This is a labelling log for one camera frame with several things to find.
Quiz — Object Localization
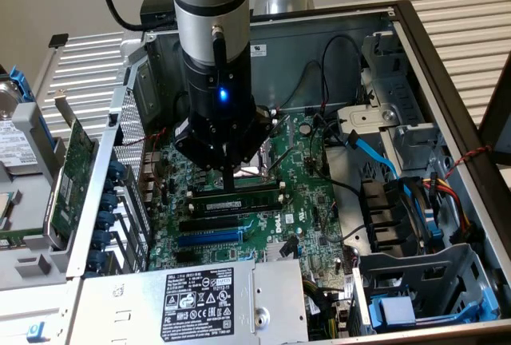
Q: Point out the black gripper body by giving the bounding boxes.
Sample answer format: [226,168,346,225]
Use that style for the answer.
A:
[183,54,260,142]

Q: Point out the green RAM stick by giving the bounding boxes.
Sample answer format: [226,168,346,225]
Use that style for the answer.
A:
[0,228,46,244]
[189,189,283,219]

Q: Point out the metal CPU socket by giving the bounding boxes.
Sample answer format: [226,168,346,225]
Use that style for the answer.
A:
[213,141,280,191]

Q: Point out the thin socket locking lever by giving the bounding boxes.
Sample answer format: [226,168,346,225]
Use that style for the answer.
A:
[267,147,303,173]

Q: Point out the large metal port block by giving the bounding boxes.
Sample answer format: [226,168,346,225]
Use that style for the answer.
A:
[139,151,163,176]

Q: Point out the metal USB port block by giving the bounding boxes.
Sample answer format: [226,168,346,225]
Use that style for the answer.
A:
[138,176,160,209]

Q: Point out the green motherboard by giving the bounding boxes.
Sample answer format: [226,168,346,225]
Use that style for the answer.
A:
[144,109,356,282]

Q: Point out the long black expansion slot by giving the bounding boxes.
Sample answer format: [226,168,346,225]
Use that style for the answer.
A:
[178,216,241,233]

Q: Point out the open metal PC case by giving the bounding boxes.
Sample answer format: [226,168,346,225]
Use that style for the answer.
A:
[65,0,511,345]

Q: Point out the blue card retention clip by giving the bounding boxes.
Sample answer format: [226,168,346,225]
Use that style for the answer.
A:
[97,211,117,231]
[86,249,109,273]
[107,160,128,181]
[92,229,115,251]
[98,192,121,213]

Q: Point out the blue expansion slot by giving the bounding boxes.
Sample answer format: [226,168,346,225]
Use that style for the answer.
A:
[176,229,245,248]

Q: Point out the black box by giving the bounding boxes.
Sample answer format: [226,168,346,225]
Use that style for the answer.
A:
[140,0,176,30]

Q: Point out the short black expansion slot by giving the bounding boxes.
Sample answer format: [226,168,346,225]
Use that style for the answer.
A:
[174,249,197,265]

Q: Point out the silver chipset heat sink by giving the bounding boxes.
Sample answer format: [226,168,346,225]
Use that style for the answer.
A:
[263,240,301,263]

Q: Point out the black board connector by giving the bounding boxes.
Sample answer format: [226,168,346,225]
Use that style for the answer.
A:
[280,240,299,259]

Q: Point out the green graphics card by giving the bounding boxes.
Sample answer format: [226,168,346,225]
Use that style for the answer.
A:
[46,88,100,252]

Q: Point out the black fan shroud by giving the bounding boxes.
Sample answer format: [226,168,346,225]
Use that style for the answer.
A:
[358,179,405,253]

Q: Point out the metal drive cage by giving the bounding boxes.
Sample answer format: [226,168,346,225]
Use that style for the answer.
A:
[335,29,444,173]

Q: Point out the silver power supply unit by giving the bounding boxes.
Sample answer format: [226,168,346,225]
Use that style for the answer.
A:
[77,259,311,345]

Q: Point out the grey parts rack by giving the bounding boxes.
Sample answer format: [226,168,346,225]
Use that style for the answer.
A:
[0,99,101,294]

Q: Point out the silver Toshiba hard disk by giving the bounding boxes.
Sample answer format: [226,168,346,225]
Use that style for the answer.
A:
[0,79,41,170]

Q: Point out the grey hard drive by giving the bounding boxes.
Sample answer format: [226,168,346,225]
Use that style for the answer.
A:
[8,64,55,150]

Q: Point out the metal disk bay cage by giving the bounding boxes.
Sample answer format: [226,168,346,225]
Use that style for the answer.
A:
[351,242,502,336]

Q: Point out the CPU with silver lid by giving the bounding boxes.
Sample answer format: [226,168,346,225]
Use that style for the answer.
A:
[0,191,16,231]

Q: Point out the blue disk tray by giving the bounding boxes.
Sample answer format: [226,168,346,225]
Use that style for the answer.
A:
[367,287,500,332]

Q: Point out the small blue latch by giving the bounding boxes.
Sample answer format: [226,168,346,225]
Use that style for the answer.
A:
[26,320,46,343]

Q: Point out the red black twisted wire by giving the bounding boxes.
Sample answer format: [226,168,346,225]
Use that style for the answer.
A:
[119,128,168,147]
[442,145,494,181]

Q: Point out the blue SATA wire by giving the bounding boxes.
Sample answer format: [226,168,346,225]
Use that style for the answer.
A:
[347,129,445,252]

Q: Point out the grey wire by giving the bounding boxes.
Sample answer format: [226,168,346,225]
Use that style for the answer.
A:
[319,223,366,244]

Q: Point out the yellow black wire bundle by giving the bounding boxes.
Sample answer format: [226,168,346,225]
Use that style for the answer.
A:
[302,276,349,342]

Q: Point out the red yellow power wires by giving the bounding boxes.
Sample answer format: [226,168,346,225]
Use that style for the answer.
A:
[422,176,473,236]

